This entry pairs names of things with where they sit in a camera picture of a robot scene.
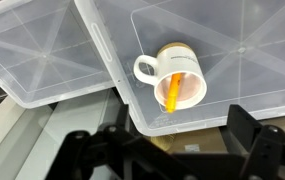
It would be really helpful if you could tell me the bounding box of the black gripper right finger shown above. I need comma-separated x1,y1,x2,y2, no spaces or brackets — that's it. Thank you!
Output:
227,104,285,180

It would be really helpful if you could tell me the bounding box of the large clear plastic storage box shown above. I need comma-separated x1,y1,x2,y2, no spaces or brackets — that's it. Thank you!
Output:
74,0,285,137

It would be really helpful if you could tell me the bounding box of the orange marker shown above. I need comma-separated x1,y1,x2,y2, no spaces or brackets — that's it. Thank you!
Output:
165,73,183,114

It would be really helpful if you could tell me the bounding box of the white ceramic mug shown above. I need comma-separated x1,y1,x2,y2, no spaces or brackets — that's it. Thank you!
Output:
133,42,208,112

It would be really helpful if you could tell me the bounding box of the small clear plastic storage box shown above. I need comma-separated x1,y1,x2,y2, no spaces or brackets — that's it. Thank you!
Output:
0,0,116,109

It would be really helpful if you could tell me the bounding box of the white partition post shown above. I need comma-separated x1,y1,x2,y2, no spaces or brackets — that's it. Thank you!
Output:
0,89,123,180

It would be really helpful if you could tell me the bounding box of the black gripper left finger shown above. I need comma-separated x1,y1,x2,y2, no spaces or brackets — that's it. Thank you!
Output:
45,104,196,180

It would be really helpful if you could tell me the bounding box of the cardboard box with white label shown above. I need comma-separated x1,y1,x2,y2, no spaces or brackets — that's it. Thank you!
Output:
168,128,230,154

